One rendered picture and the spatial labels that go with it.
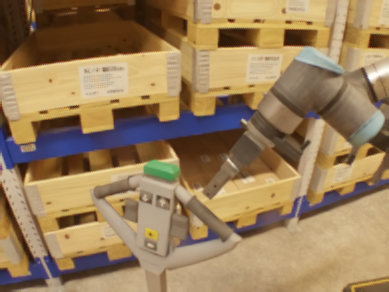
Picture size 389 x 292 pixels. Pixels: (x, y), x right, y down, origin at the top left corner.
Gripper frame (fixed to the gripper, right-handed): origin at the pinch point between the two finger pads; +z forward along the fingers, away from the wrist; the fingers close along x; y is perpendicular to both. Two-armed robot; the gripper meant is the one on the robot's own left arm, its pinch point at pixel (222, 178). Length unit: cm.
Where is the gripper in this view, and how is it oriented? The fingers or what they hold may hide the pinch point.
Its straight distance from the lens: 67.6
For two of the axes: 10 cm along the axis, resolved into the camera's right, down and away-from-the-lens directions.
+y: -7.4, -6.6, 1.5
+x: -3.7, 2.1, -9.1
